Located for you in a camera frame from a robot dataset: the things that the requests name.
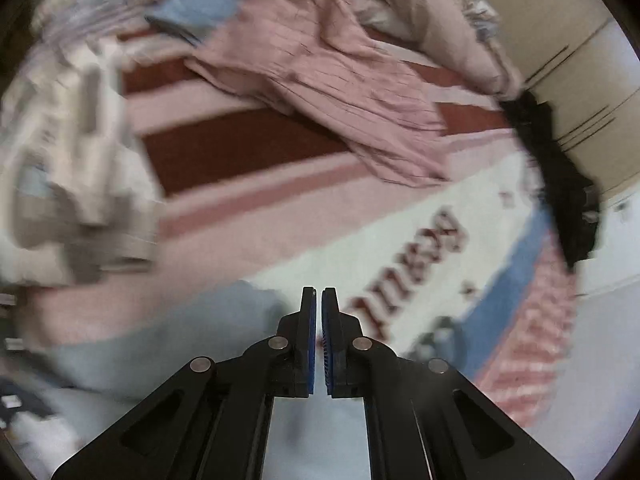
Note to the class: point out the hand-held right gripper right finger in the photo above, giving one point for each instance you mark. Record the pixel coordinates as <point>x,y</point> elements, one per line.
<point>327,340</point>

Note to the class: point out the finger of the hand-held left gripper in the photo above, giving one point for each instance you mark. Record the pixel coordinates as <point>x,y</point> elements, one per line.
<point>20,402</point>

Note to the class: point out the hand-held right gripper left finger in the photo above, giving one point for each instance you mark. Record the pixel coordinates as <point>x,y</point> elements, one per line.
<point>310,340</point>

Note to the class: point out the light blue pants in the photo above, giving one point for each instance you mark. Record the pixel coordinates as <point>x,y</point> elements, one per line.
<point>150,330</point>

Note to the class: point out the printed striped dotted blanket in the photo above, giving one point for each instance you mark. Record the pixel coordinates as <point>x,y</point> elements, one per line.
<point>300,240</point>

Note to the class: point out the white striped cloth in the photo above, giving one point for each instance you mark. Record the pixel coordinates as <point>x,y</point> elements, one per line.
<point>90,5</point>

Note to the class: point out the blue cloth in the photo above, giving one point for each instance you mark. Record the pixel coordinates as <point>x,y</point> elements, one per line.
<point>210,0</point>

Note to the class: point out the pink checked cloth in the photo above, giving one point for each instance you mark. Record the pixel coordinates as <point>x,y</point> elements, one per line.
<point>325,70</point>

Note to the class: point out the black garment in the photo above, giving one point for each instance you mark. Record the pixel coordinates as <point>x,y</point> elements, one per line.
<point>560,185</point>

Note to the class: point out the silver patterned cloth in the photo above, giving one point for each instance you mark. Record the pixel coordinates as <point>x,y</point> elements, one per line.
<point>477,15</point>

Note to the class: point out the wooden wardrobe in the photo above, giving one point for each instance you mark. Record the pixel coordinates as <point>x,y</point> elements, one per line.
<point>565,35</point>

